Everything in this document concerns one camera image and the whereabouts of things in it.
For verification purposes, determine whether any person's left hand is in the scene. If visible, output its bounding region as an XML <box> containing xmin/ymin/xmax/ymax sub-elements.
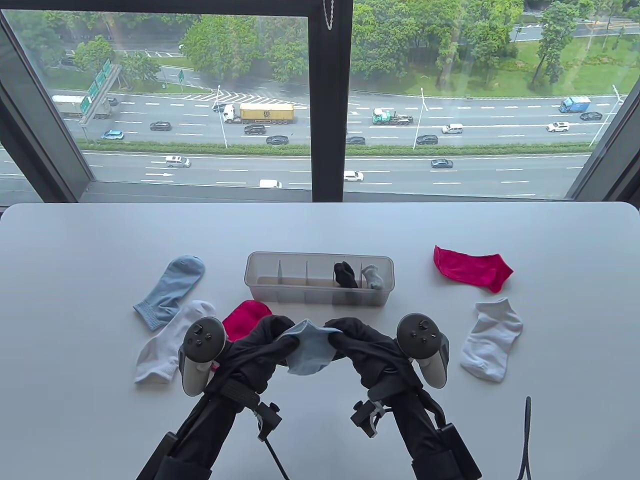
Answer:
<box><xmin>212</xmin><ymin>315</ymin><xmax>301</xmax><ymax>403</ymax></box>

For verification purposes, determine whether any person's right hand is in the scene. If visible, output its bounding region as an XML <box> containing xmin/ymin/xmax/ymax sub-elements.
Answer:
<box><xmin>324</xmin><ymin>317</ymin><xmax>427</xmax><ymax>403</ymax></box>

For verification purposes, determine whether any long red sock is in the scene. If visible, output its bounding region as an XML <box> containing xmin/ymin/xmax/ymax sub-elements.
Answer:
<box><xmin>222</xmin><ymin>299</ymin><xmax>273</xmax><ymax>344</ymax></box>

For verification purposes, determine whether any grey and white controller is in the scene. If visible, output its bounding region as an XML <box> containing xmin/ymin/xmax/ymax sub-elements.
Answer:
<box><xmin>396</xmin><ymin>313</ymin><xmax>450</xmax><ymax>390</ymax></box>
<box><xmin>178</xmin><ymin>317</ymin><xmax>227</xmax><ymax>398</ymax></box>

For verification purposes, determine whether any short light blue sock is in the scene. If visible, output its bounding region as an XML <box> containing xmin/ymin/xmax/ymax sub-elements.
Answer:
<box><xmin>274</xmin><ymin>320</ymin><xmax>344</xmax><ymax>376</ymax></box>

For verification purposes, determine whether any grey sock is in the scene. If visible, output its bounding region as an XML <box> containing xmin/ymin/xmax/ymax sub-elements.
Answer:
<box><xmin>361</xmin><ymin>265</ymin><xmax>386</xmax><ymax>291</ymax></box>

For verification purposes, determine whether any black sock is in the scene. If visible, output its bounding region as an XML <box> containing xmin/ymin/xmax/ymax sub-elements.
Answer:
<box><xmin>333</xmin><ymin>261</ymin><xmax>359</xmax><ymax>289</ymax></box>

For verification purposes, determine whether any long white sock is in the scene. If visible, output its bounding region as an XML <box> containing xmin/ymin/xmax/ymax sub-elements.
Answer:
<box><xmin>134</xmin><ymin>300</ymin><xmax>217</xmax><ymax>385</ymax></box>

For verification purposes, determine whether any long light blue sock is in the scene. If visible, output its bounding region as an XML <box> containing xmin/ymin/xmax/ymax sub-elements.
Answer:
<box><xmin>133</xmin><ymin>255</ymin><xmax>206</xmax><ymax>332</ymax></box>

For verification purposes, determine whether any short white sock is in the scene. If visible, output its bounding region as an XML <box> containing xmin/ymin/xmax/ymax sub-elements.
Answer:
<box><xmin>459</xmin><ymin>298</ymin><xmax>524</xmax><ymax>384</ymax></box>

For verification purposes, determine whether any short red sock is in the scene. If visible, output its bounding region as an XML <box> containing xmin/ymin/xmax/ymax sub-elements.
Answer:
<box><xmin>433</xmin><ymin>245</ymin><xmax>514</xmax><ymax>294</ymax></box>

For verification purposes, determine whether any person's left forearm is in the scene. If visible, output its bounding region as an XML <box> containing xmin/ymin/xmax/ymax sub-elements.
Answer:
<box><xmin>137</xmin><ymin>390</ymin><xmax>266</xmax><ymax>480</ymax></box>

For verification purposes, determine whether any person's right forearm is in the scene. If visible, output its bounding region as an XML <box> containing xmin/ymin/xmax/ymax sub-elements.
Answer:
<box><xmin>380</xmin><ymin>390</ymin><xmax>482</xmax><ymax>480</ymax></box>

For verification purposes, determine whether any translucent divided organizer box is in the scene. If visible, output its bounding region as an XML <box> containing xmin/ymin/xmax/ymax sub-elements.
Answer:
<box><xmin>244</xmin><ymin>251</ymin><xmax>395</xmax><ymax>306</ymax></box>

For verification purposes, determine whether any black labelled adapter box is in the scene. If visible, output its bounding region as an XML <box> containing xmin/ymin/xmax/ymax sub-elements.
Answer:
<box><xmin>434</xmin><ymin>424</ymin><xmax>482</xmax><ymax>480</ymax></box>

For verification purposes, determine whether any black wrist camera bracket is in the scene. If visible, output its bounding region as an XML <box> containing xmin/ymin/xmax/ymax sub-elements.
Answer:
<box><xmin>350</xmin><ymin>397</ymin><xmax>389</xmax><ymax>439</ymax></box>
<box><xmin>251</xmin><ymin>400</ymin><xmax>282</xmax><ymax>442</ymax></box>

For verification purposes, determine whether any thick black cable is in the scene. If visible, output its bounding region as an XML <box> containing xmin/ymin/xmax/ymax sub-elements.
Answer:
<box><xmin>517</xmin><ymin>396</ymin><xmax>534</xmax><ymax>480</ymax></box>

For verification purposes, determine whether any black window frame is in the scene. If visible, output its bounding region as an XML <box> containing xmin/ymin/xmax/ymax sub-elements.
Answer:
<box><xmin>0</xmin><ymin>0</ymin><xmax>640</xmax><ymax>206</ymax></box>

